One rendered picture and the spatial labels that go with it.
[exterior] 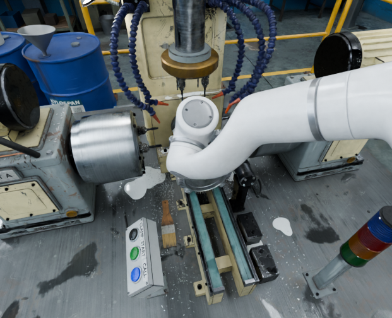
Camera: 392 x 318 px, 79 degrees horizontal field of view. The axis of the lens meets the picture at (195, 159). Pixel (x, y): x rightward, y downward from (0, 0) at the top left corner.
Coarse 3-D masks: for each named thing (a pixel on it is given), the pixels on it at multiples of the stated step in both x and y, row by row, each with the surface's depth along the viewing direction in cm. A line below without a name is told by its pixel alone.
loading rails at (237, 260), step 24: (192, 192) 89; (216, 192) 89; (192, 216) 81; (216, 216) 90; (192, 240) 86; (240, 240) 75; (216, 264) 71; (240, 264) 71; (216, 288) 65; (240, 288) 73
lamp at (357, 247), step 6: (354, 234) 58; (348, 240) 59; (354, 240) 57; (354, 246) 57; (360, 246) 55; (354, 252) 57; (360, 252) 56; (366, 252) 54; (372, 252) 53; (378, 252) 53; (366, 258) 56; (372, 258) 56
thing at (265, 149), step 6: (264, 144) 87; (270, 144) 88; (276, 144) 88; (282, 144) 89; (288, 144) 90; (294, 144) 91; (258, 150) 88; (264, 150) 89; (270, 150) 90; (276, 150) 91; (282, 150) 93; (288, 150) 94; (252, 156) 93
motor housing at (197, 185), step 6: (228, 174) 83; (180, 180) 80; (186, 180) 85; (192, 180) 88; (198, 180) 89; (204, 180) 89; (210, 180) 89; (216, 180) 88; (222, 180) 85; (180, 186) 82; (186, 186) 82; (192, 186) 86; (198, 186) 87; (204, 186) 88; (210, 186) 87; (216, 186) 86; (198, 192) 87
